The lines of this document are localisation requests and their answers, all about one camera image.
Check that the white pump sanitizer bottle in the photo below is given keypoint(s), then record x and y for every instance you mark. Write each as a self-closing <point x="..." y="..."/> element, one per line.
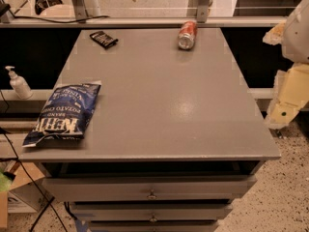
<point x="19" y="84"/>

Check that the blue potato chip bag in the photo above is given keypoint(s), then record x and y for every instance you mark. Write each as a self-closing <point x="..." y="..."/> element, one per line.
<point x="66" y="114"/>

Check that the bottom grey drawer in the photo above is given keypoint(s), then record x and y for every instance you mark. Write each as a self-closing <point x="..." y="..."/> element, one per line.
<point x="160" y="226"/>

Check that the middle grey drawer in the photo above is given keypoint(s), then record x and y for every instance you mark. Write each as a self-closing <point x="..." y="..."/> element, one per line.
<point x="151" y="211"/>

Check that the black round wheeled object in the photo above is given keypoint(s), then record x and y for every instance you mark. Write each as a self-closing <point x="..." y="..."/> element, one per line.
<point x="41" y="5"/>

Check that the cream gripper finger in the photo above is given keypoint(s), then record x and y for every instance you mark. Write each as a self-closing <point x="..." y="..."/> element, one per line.
<point x="290" y="95"/>
<point x="275" y="35"/>

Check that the green fuzzy object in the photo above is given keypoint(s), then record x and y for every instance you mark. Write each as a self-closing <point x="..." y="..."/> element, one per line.
<point x="5" y="181"/>

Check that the cardboard box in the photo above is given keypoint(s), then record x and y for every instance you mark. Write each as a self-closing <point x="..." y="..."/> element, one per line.
<point x="26" y="193"/>

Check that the small black snack packet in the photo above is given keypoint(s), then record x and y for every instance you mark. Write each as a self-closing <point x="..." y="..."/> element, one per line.
<point x="103" y="39"/>

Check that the red coke can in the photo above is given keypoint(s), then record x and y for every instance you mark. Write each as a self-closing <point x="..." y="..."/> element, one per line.
<point x="187" y="35"/>

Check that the grey drawer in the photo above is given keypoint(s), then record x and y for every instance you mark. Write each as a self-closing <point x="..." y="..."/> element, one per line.
<point x="149" y="188"/>
<point x="160" y="226"/>
<point x="151" y="211"/>

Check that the grey drawer cabinet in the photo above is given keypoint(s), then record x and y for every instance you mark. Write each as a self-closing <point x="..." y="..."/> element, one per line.
<point x="161" y="112"/>

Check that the top grey drawer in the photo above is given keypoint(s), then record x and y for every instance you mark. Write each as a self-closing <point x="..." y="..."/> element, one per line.
<point x="149" y="188"/>

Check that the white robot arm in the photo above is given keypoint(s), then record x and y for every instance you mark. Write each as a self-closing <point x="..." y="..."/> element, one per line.
<point x="295" y="42"/>

